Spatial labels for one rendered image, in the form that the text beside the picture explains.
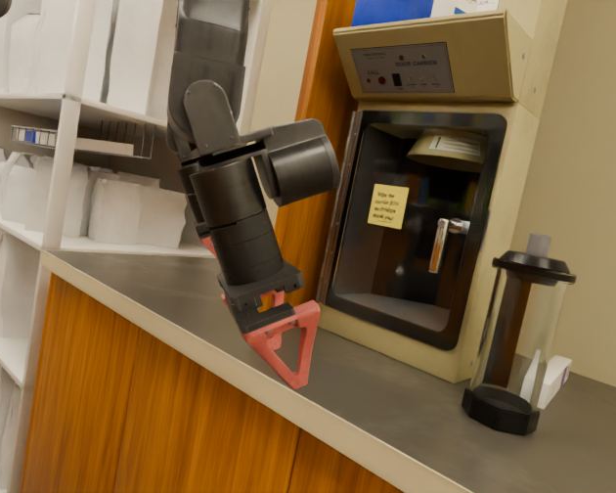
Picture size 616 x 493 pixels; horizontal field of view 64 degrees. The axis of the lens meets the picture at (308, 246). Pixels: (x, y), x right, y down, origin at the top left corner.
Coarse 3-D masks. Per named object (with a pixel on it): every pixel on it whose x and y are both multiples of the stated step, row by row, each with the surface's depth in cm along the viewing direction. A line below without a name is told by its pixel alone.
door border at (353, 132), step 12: (360, 120) 97; (348, 132) 98; (348, 156) 98; (348, 168) 98; (348, 180) 98; (336, 204) 99; (336, 216) 99; (336, 228) 99; (336, 240) 99; (324, 276) 101; (324, 288) 100; (324, 300) 100
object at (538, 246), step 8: (528, 240) 68; (536, 240) 67; (544, 240) 67; (528, 248) 68; (536, 248) 67; (544, 248) 67; (504, 256) 68; (512, 256) 67; (520, 256) 66; (528, 256) 65; (536, 256) 65; (544, 256) 67; (528, 264) 64; (536, 264) 64; (544, 264) 64; (552, 264) 64; (560, 264) 65; (568, 272) 65
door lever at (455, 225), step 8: (440, 224) 78; (448, 224) 78; (456, 224) 81; (440, 232) 78; (448, 232) 79; (456, 232) 82; (440, 240) 78; (440, 248) 78; (432, 256) 79; (440, 256) 79; (432, 264) 79; (440, 264) 79; (432, 272) 79
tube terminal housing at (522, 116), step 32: (512, 0) 79; (544, 0) 77; (544, 32) 79; (544, 64) 82; (544, 96) 85; (512, 128) 78; (512, 160) 81; (512, 192) 84; (512, 224) 87; (480, 256) 80; (480, 288) 82; (320, 320) 102; (352, 320) 97; (480, 320) 85; (384, 352) 91; (416, 352) 87; (448, 352) 83
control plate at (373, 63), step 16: (368, 48) 86; (384, 48) 84; (400, 48) 82; (416, 48) 80; (432, 48) 78; (368, 64) 89; (384, 64) 86; (400, 64) 84; (416, 64) 82; (432, 64) 80; (448, 64) 79; (416, 80) 85; (432, 80) 82; (448, 80) 81
